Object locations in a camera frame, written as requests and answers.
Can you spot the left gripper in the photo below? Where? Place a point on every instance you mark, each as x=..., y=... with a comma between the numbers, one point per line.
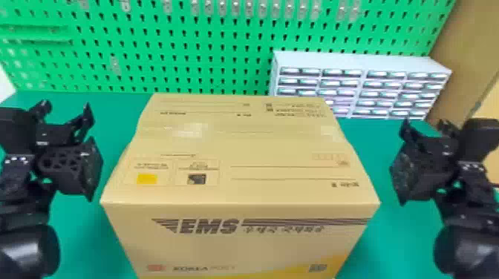
x=66, y=167

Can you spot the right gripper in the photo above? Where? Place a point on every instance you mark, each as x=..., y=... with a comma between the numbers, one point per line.
x=423, y=171

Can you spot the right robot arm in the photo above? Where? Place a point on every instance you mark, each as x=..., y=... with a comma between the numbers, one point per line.
x=468, y=241

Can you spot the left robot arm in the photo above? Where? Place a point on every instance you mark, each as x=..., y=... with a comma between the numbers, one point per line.
x=23, y=249

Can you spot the cardboard box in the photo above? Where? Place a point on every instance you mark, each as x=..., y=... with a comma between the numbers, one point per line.
x=241, y=187

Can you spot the white drawer cabinet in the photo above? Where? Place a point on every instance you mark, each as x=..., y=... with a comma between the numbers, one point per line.
x=362, y=87

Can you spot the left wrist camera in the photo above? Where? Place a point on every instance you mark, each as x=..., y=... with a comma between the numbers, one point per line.
x=15, y=130

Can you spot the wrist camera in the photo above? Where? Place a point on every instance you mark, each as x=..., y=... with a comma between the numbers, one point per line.
x=481, y=138
x=15, y=130

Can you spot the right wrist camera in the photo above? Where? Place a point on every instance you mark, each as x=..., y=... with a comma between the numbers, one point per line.
x=481, y=138

